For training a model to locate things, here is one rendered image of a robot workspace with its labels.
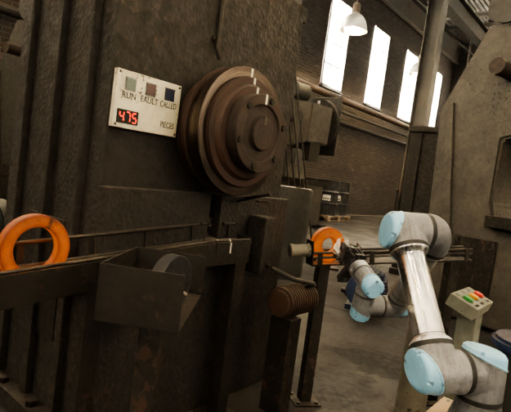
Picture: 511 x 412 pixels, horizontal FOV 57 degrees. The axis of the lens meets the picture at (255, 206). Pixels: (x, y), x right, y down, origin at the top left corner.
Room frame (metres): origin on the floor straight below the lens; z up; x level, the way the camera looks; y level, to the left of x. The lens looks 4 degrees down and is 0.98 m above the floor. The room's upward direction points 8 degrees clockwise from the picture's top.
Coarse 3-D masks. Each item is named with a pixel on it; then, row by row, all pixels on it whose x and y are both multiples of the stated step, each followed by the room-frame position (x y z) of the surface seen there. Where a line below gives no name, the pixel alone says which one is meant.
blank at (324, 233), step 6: (324, 228) 2.03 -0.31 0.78; (330, 228) 2.03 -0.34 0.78; (318, 234) 2.01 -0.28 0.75; (324, 234) 2.02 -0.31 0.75; (330, 234) 2.03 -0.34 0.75; (336, 234) 2.04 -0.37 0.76; (312, 240) 2.01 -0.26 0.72; (318, 240) 2.01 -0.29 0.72; (336, 240) 2.04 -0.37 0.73; (342, 240) 2.05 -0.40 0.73; (318, 246) 2.01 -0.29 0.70; (330, 258) 2.03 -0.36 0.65
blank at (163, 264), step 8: (168, 256) 1.14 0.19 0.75; (176, 256) 1.14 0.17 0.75; (160, 264) 1.11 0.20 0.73; (168, 264) 1.11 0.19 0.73; (176, 264) 1.14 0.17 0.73; (184, 264) 1.18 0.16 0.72; (168, 272) 1.11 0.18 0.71; (176, 272) 1.15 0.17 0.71; (184, 272) 1.18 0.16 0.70; (184, 288) 1.19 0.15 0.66; (184, 296) 1.20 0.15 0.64
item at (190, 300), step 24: (120, 264) 1.22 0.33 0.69; (144, 264) 1.34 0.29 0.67; (192, 264) 1.33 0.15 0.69; (120, 288) 1.08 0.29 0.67; (144, 288) 1.08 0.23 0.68; (168, 288) 1.07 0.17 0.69; (192, 288) 1.33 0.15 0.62; (96, 312) 1.09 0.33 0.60; (120, 312) 1.08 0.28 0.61; (144, 312) 1.08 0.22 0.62; (168, 312) 1.07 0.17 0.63; (144, 336) 1.20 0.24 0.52; (144, 360) 1.20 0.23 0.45; (144, 384) 1.20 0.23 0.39; (144, 408) 1.20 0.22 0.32
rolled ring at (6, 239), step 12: (24, 216) 1.20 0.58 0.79; (36, 216) 1.21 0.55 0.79; (48, 216) 1.24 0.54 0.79; (12, 228) 1.16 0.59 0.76; (24, 228) 1.19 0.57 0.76; (48, 228) 1.24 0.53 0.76; (60, 228) 1.26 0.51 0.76; (0, 240) 1.15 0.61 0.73; (12, 240) 1.17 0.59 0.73; (60, 240) 1.26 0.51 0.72; (0, 252) 1.15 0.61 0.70; (12, 252) 1.17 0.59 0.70; (60, 252) 1.27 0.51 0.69; (0, 264) 1.15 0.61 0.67; (12, 264) 1.17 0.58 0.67
